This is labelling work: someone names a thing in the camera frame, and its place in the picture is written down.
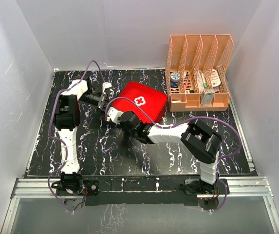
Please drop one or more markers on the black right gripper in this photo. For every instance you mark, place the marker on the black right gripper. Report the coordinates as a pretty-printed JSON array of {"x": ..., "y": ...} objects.
[{"x": 120, "y": 122}]

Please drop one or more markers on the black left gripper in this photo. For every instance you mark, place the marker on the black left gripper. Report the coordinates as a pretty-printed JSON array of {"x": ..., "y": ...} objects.
[{"x": 105, "y": 100}]

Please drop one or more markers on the red black medicine case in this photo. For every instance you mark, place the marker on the red black medicine case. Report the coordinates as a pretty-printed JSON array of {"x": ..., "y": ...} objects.
[{"x": 148, "y": 103}]

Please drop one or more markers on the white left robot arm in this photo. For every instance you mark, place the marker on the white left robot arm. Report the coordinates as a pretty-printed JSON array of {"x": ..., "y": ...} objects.
[{"x": 66, "y": 120}]

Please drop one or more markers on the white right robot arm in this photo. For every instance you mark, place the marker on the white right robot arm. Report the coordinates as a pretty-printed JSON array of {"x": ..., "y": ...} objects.
[{"x": 202, "y": 141}]

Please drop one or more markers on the round blue patterned tin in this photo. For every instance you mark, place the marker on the round blue patterned tin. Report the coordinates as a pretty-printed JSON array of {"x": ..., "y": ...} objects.
[{"x": 175, "y": 79}]

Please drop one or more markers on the grey stapler box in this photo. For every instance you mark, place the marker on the grey stapler box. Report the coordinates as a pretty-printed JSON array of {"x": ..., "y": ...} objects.
[{"x": 207, "y": 97}]

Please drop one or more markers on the peach plastic desk organizer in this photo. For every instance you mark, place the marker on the peach plastic desk organizer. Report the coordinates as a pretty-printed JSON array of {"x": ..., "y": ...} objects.
[{"x": 194, "y": 57}]

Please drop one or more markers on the pink white card pack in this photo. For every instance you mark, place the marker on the pink white card pack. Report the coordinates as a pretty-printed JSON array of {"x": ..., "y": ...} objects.
[{"x": 215, "y": 79}]

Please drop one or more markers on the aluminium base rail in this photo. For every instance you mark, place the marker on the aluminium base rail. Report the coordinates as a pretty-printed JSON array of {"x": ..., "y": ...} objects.
[{"x": 230, "y": 185}]

